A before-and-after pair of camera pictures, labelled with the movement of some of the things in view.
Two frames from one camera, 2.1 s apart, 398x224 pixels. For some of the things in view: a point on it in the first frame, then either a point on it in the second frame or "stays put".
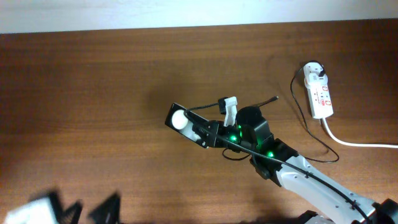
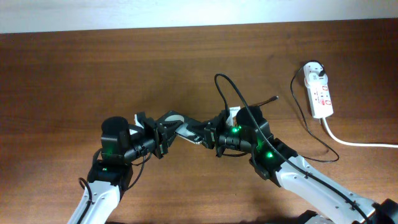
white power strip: (320, 102) stays put
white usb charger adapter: (314, 75) stays put
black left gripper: (107, 216) → (160, 132)
